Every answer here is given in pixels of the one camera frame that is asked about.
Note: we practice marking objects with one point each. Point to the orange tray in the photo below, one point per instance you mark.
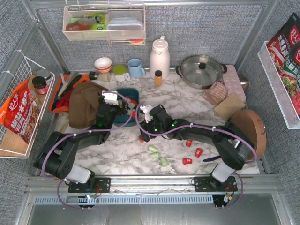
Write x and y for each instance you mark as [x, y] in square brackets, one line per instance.
[61, 96]

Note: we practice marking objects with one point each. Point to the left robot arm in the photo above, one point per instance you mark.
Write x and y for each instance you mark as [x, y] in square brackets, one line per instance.
[58, 153]

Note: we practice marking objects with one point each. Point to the white handled knife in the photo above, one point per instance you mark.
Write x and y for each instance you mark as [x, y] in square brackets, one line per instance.
[65, 84]

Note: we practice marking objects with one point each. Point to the silver ladle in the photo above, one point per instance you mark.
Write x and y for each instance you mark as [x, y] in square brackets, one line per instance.
[245, 83]

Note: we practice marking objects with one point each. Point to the pepper grinder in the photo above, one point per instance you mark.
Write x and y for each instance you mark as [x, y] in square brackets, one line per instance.
[104, 77]

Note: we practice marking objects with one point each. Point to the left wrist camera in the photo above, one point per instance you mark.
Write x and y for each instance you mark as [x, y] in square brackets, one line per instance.
[110, 97]

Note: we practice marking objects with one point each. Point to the cream wall shelf basket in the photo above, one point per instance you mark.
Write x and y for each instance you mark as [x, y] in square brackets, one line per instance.
[88, 22]

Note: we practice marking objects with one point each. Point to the red capsule far right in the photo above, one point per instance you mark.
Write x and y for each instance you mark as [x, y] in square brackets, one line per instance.
[189, 142]

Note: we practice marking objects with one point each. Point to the red capsule right middle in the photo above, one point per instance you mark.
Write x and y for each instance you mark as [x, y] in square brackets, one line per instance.
[198, 152]

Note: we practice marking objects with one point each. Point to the orange spice bottle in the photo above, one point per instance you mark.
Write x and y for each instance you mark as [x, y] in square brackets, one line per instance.
[158, 78]

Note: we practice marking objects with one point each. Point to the red seasoning packets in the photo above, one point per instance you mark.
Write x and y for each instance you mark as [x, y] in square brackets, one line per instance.
[284, 49]

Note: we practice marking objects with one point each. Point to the white mesh basket right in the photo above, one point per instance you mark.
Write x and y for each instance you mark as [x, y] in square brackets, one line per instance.
[284, 102]

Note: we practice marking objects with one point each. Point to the white wire basket left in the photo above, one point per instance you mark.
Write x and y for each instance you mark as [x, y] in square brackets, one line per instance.
[11, 144]

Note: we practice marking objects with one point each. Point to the green capsule bottom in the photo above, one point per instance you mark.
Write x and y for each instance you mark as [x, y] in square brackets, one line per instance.
[164, 162]

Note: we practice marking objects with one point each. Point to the striped pink cloth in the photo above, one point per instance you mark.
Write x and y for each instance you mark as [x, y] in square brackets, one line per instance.
[216, 93]

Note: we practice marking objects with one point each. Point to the pink egg tray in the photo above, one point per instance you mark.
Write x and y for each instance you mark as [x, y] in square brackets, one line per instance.
[231, 81]

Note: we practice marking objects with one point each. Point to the round wooden board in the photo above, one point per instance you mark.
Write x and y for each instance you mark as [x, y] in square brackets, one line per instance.
[249, 122]

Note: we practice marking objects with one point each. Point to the white thermos jug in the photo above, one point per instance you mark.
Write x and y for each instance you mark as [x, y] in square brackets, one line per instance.
[160, 58]

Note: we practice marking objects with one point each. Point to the red snack bag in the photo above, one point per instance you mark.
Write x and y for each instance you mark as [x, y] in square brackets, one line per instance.
[18, 113]

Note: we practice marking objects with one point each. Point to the silver lidded jar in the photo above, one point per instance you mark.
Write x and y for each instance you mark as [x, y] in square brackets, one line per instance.
[45, 74]

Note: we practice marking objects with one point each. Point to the green capsule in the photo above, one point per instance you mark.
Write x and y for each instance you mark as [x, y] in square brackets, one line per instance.
[155, 155]
[164, 162]

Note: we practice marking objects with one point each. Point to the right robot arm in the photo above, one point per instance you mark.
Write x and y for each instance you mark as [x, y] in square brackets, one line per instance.
[234, 147]

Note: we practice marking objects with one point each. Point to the red cloth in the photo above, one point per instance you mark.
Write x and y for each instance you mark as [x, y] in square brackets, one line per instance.
[63, 104]

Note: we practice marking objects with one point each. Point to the clear plastic containers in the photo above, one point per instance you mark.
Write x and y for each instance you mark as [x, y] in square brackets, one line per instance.
[123, 25]

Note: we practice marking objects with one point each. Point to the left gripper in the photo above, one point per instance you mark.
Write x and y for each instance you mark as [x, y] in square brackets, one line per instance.
[122, 106]

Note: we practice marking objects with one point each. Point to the white orange bowl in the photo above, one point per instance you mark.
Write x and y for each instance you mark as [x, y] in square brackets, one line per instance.
[103, 64]

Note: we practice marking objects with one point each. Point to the brown paper square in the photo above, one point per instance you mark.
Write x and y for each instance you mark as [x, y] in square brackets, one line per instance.
[229, 106]

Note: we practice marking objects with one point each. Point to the green capsule lower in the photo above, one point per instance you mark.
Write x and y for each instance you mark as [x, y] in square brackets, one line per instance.
[155, 155]

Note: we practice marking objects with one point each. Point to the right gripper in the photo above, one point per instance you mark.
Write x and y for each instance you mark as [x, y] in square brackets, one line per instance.
[145, 126]

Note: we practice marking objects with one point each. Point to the brown cloth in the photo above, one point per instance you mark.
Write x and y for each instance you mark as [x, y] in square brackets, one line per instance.
[83, 104]

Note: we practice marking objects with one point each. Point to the red capsule right lower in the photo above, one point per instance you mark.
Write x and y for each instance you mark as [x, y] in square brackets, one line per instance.
[187, 161]

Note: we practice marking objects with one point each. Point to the green lid cup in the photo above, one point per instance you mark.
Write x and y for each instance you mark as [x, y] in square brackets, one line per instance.
[120, 73]

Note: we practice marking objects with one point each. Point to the steel pot with lid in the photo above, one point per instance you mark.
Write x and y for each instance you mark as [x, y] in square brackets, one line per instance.
[200, 71]

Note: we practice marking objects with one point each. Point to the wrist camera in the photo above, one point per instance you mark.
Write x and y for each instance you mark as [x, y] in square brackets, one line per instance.
[110, 97]
[146, 109]

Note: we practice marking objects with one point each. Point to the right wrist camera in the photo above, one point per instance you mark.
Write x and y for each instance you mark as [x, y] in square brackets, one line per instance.
[146, 109]

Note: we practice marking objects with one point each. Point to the blue mug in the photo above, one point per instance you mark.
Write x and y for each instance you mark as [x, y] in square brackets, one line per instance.
[135, 68]

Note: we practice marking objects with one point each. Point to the purple spoon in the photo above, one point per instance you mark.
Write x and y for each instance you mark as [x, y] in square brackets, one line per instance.
[211, 159]

